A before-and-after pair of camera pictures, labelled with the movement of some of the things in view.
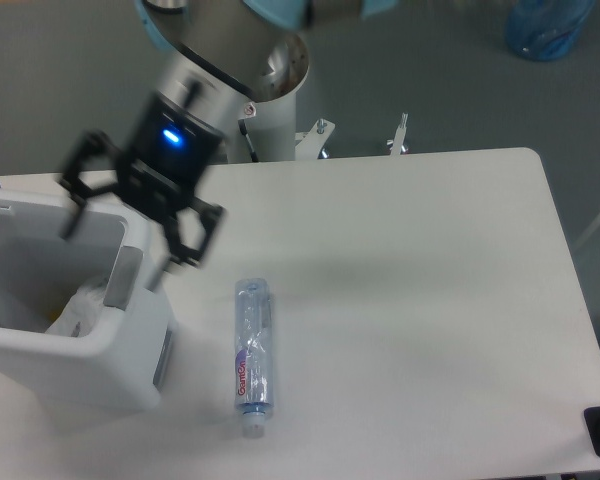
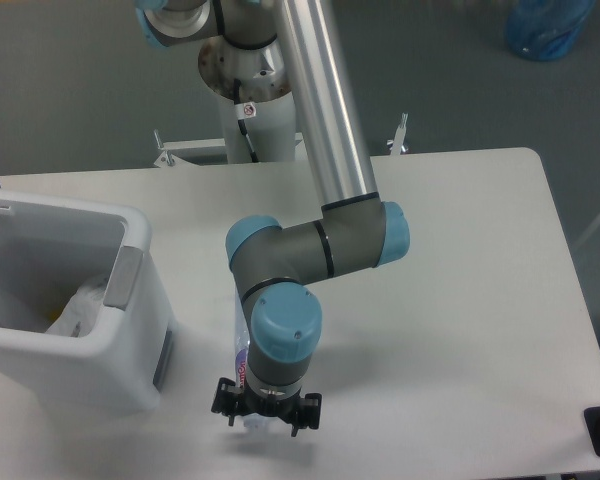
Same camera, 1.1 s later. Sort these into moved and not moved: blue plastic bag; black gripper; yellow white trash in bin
Moved: black gripper
Not moved: yellow white trash in bin; blue plastic bag
